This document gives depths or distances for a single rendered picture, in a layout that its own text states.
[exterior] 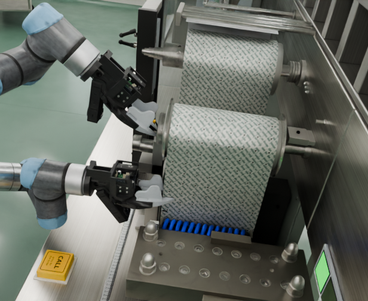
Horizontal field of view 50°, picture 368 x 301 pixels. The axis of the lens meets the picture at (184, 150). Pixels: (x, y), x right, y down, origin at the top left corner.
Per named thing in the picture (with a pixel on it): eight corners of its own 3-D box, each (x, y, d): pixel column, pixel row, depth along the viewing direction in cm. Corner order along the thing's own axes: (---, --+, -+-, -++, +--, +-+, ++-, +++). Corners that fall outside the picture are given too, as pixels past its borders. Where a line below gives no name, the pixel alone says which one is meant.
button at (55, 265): (48, 255, 102) (46, 248, 101) (74, 259, 102) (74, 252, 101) (36, 277, 97) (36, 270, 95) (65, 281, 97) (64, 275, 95)
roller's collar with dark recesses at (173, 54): (164, 61, 113) (166, 39, 110) (185, 63, 113) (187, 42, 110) (161, 69, 108) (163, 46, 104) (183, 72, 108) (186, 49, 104)
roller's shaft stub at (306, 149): (275, 147, 95) (279, 132, 93) (304, 151, 95) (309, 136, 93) (276, 158, 92) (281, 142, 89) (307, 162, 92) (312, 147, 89)
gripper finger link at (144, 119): (167, 129, 89) (138, 100, 87) (149, 144, 92) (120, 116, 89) (169, 123, 92) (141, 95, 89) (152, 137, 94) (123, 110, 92)
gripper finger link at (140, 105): (170, 120, 93) (141, 94, 89) (153, 134, 96) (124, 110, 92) (171, 113, 96) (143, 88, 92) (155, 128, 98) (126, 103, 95)
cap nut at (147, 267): (140, 260, 88) (141, 246, 85) (157, 263, 88) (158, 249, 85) (137, 274, 85) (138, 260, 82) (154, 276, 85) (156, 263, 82)
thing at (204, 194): (160, 218, 101) (166, 159, 91) (252, 232, 100) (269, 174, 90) (160, 220, 100) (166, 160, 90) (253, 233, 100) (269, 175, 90)
